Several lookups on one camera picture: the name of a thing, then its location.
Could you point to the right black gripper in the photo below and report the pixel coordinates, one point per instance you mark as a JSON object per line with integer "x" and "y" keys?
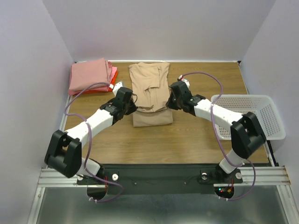
{"x": 171, "y": 102}

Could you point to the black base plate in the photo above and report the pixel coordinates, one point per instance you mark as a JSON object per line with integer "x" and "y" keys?
{"x": 141, "y": 179}

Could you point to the white plastic basket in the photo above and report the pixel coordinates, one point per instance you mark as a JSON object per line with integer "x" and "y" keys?
{"x": 262, "y": 106}

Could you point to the beige t shirt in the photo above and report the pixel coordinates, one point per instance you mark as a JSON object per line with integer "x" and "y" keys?
{"x": 150, "y": 84}

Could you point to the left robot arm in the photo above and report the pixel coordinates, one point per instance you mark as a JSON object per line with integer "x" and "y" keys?
{"x": 68, "y": 152}

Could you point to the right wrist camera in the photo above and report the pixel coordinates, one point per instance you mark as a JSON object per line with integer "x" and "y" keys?
{"x": 181, "y": 78}

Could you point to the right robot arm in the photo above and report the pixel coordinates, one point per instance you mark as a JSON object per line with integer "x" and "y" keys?
{"x": 246, "y": 132}

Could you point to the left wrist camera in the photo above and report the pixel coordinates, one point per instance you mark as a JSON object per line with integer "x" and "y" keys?
{"x": 116, "y": 87}

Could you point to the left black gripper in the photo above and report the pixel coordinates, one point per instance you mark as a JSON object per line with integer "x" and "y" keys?
{"x": 133, "y": 108}

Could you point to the folded light pink t shirt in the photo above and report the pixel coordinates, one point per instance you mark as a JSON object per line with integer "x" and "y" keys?
{"x": 113, "y": 74}

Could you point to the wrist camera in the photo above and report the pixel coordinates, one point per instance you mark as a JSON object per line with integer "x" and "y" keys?
{"x": 181, "y": 78}
{"x": 116, "y": 87}

